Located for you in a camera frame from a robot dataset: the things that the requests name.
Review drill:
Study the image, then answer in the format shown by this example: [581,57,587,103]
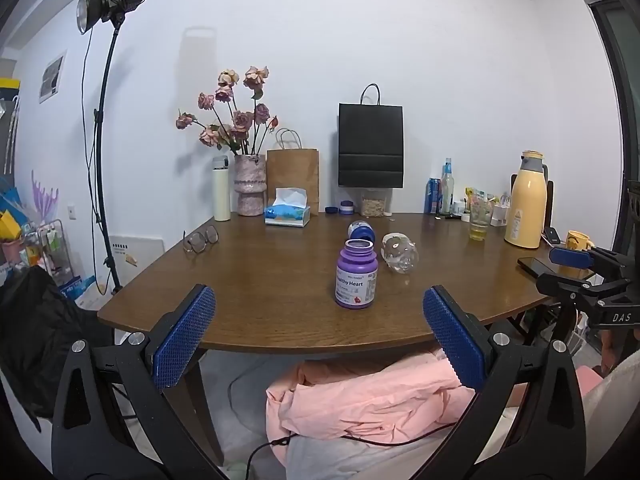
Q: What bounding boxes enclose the dark door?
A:
[585,0,640,256]

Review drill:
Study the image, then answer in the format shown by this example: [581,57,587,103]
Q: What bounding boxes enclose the yellow thermos jug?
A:
[504,150,549,249]

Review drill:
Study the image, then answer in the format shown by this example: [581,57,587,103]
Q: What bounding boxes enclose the pink ceramic vase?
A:
[233,154,267,217]

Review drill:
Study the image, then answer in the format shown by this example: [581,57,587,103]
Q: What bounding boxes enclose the blue drink can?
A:
[424,177,442,215]

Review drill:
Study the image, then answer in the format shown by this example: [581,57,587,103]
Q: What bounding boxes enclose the yellow mug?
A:
[565,230,596,252]

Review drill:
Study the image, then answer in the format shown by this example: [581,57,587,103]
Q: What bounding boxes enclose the brown paper bag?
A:
[266,128,320,214]

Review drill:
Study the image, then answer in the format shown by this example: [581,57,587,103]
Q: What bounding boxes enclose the eyeglasses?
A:
[182,225,221,254]

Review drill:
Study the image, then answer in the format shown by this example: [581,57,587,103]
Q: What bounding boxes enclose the wall picture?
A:
[39,50,68,104]

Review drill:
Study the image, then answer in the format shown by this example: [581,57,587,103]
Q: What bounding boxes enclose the blue tissue box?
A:
[264,187,311,228]

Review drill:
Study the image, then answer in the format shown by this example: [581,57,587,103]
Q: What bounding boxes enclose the clear glass cup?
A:
[381,232,420,275]

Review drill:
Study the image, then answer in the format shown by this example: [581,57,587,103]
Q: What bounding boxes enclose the pink cloth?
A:
[265,349,532,463]

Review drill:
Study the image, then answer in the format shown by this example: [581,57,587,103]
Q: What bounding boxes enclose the grey cloth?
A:
[285,427,456,480]

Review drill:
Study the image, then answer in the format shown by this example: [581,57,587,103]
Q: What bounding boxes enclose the purple coral decoration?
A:
[30,170,61,223]

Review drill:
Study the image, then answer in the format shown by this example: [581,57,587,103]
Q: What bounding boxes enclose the white thermos bottle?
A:
[212,155,232,222]

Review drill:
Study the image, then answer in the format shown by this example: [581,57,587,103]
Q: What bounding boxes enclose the wire storage rack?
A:
[20,219,76,286]

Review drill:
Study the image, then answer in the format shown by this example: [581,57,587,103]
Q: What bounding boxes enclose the dried pink flowers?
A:
[175,65,280,157]

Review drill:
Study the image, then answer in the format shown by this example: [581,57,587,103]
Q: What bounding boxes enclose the black smartphone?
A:
[517,256,561,279]

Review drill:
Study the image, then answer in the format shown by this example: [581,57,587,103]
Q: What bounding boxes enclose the clear jar of oats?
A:
[361,188,388,217]

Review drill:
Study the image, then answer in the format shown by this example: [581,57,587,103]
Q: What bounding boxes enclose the black paper bag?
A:
[337,83,405,189]

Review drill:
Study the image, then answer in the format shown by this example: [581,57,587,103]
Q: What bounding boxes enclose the glass with yellow liquid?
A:
[468,199,491,242]

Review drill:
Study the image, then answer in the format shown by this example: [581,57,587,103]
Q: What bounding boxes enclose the black cloth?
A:
[0,265,101,433]

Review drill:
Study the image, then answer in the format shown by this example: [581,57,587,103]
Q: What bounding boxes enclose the black studio light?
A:
[76,0,150,36]

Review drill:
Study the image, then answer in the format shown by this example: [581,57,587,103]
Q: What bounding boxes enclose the black light stand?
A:
[86,15,126,297]

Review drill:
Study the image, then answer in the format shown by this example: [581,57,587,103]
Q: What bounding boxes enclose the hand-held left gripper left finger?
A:
[51,284,226,480]

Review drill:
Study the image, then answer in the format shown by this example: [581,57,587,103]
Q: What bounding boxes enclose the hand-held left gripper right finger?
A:
[422,285,588,480]

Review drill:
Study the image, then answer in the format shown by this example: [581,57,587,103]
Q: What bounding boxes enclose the clear plastic bottle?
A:
[440,158,456,216]

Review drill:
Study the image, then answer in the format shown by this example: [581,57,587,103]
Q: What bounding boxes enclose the black cable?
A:
[244,435,292,480]

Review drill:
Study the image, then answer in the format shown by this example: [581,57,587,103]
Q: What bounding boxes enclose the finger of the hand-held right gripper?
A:
[548,246,632,277]
[535,271,623,307]

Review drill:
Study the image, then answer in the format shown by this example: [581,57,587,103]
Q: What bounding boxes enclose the white flat panel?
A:
[108,234,166,281]

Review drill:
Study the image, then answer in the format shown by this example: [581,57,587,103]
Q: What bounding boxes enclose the purple supplement bottle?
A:
[334,239,379,309]

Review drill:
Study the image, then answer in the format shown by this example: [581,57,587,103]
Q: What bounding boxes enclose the blue bottle lid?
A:
[347,220,376,243]

